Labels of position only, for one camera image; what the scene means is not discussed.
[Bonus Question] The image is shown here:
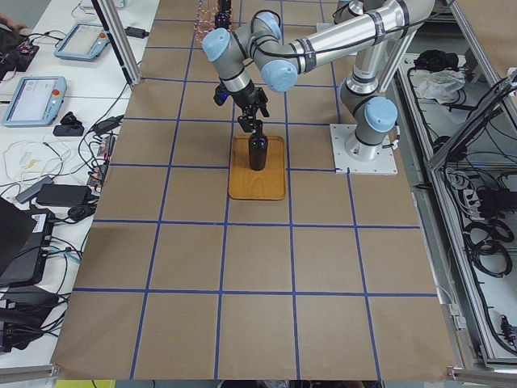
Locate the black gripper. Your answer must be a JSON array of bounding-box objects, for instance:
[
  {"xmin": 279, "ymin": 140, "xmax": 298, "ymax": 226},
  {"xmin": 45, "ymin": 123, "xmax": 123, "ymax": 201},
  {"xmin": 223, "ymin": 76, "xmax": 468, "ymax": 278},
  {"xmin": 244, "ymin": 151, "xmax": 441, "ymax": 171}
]
[{"xmin": 230, "ymin": 82, "xmax": 267, "ymax": 133}]

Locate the dark wine bottle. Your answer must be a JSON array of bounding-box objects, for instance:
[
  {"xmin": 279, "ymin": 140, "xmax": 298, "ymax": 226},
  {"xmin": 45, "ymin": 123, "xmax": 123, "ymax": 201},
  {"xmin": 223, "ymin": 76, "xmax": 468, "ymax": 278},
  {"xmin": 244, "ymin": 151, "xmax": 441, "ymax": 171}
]
[
  {"xmin": 214, "ymin": 0, "xmax": 232, "ymax": 30},
  {"xmin": 248, "ymin": 129, "xmax": 268, "ymax": 171}
]

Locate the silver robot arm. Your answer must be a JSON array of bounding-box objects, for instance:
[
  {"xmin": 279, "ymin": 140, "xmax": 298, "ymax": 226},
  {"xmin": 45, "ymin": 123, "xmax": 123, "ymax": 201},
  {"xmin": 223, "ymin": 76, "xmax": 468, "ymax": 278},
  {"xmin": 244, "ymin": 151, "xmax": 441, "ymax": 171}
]
[{"xmin": 202, "ymin": 1, "xmax": 434, "ymax": 146}]

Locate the wooden tray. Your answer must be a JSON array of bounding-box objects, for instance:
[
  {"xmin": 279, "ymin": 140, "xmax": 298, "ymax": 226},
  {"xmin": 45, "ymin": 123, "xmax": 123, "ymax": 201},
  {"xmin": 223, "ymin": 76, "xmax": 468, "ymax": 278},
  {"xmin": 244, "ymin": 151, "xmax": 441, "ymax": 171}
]
[{"xmin": 228, "ymin": 135, "xmax": 287, "ymax": 200}]

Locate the dark wine bottle in basket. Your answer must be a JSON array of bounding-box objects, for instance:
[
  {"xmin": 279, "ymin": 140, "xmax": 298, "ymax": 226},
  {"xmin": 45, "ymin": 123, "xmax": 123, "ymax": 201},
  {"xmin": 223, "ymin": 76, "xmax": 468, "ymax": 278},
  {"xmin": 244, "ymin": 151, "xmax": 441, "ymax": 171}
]
[{"xmin": 214, "ymin": 0, "xmax": 232, "ymax": 30}]

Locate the black power adapter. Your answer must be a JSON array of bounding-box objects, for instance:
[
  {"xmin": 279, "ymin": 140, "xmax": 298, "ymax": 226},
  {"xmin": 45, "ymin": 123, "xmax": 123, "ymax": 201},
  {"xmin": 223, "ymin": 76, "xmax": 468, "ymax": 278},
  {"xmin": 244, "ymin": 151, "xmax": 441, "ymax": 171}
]
[{"xmin": 124, "ymin": 27, "xmax": 149, "ymax": 39}]

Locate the blue teach pendant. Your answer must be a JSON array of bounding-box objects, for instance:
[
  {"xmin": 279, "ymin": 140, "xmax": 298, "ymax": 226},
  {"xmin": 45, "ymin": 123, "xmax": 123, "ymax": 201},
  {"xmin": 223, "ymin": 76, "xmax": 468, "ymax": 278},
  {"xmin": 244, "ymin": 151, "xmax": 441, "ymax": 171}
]
[
  {"xmin": 2, "ymin": 76, "xmax": 67, "ymax": 128},
  {"xmin": 54, "ymin": 23, "xmax": 109, "ymax": 61}
]

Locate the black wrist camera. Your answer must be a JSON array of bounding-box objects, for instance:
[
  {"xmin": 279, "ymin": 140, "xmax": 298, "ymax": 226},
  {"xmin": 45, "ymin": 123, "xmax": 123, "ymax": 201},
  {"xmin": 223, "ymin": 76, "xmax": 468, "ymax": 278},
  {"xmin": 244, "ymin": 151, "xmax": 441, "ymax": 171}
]
[{"xmin": 213, "ymin": 82, "xmax": 230, "ymax": 106}]

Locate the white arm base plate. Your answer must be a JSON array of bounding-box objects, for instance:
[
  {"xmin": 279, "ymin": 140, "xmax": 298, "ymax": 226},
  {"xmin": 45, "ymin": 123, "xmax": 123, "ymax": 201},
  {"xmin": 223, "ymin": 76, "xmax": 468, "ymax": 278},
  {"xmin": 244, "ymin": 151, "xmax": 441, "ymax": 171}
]
[{"xmin": 330, "ymin": 124, "xmax": 398, "ymax": 175}]

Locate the copper wire bottle basket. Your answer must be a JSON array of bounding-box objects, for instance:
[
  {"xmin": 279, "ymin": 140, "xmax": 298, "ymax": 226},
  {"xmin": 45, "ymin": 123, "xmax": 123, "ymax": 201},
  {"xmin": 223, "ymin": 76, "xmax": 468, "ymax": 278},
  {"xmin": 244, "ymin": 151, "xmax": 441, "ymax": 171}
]
[{"xmin": 194, "ymin": 0, "xmax": 219, "ymax": 47}]

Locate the aluminium frame post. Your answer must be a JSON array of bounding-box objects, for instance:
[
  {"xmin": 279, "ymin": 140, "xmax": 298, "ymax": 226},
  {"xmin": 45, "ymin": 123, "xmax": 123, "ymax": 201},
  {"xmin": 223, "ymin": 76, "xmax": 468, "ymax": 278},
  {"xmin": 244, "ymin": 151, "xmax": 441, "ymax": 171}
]
[{"xmin": 91, "ymin": 0, "xmax": 141, "ymax": 87}]

